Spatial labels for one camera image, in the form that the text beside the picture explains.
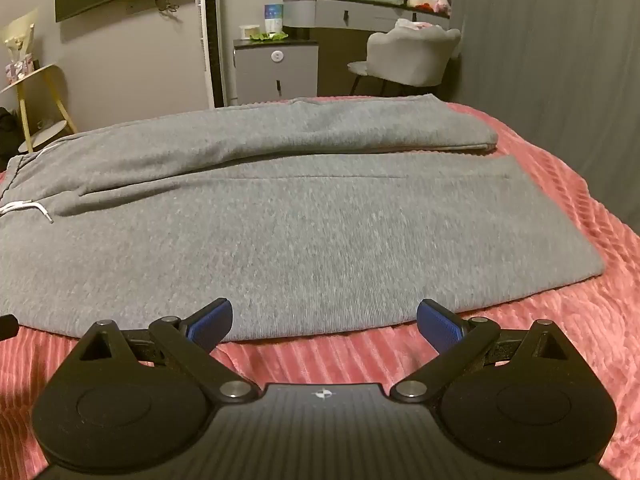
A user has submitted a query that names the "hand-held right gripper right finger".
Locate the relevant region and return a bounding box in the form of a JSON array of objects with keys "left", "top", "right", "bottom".
[{"left": 390, "top": 298, "right": 577, "bottom": 404}]

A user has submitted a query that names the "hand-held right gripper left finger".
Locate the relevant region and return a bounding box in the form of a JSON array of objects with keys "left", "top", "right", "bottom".
[{"left": 77, "top": 297, "right": 254, "bottom": 404}]

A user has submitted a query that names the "grey sweatshirt sleeve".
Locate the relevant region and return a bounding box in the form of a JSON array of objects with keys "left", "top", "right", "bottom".
[{"left": 0, "top": 94, "right": 604, "bottom": 344}]

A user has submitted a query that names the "pink ribbed blanket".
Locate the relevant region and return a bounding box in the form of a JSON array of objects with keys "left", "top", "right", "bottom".
[{"left": 0, "top": 102, "right": 640, "bottom": 480}]

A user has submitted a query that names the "dark bag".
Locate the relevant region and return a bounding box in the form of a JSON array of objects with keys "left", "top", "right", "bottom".
[{"left": 0, "top": 106, "right": 24, "bottom": 153}]

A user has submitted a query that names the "small grey cabinet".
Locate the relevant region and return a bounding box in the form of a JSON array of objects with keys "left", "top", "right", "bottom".
[{"left": 233, "top": 38, "right": 320, "bottom": 106}]

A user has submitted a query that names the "pink gift box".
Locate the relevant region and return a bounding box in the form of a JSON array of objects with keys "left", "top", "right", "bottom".
[{"left": 4, "top": 58, "right": 34, "bottom": 86}]

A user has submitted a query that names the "grey upholstered chair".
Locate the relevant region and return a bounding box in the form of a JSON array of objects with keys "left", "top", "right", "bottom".
[{"left": 347, "top": 23, "right": 462, "bottom": 97}]

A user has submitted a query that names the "cream wrapped bouquet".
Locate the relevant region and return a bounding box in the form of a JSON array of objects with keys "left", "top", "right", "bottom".
[{"left": 2, "top": 8, "right": 40, "bottom": 69}]

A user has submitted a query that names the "grey curtain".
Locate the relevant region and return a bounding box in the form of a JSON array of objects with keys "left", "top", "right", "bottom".
[{"left": 449, "top": 0, "right": 640, "bottom": 211}]

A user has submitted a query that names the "white cloth with pink print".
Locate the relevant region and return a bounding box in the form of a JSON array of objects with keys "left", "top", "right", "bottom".
[{"left": 394, "top": 18, "right": 434, "bottom": 34}]

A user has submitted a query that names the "blue box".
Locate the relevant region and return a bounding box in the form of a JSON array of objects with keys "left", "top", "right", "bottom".
[{"left": 263, "top": 3, "right": 284, "bottom": 35}]

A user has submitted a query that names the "grey vanity desk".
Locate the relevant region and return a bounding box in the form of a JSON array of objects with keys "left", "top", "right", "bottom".
[{"left": 282, "top": 0, "right": 452, "bottom": 97}]

